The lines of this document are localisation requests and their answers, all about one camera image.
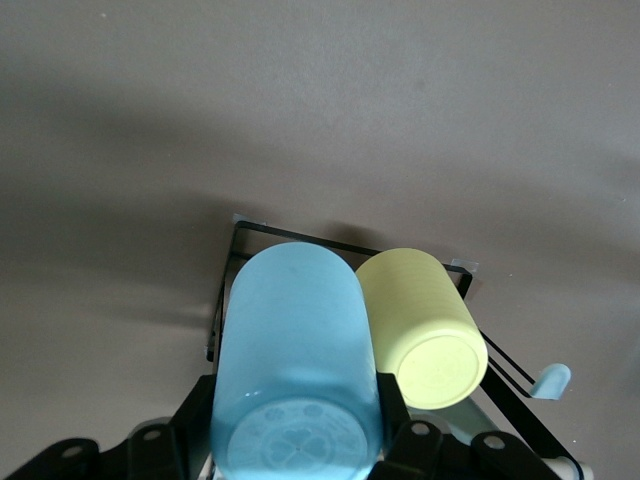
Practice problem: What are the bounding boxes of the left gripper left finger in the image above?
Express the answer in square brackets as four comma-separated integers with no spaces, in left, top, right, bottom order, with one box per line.
[0,374,218,480]

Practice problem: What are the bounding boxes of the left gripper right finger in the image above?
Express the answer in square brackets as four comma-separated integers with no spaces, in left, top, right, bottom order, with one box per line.
[374,371,587,480]

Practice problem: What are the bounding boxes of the light blue cup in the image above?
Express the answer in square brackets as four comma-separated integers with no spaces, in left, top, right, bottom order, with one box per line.
[209,243,386,480]

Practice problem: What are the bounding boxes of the yellow cup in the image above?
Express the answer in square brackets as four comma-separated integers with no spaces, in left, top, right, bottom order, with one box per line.
[354,248,490,412]

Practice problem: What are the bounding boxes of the black wire cup rack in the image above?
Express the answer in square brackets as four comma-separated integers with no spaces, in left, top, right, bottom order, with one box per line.
[204,213,584,480]

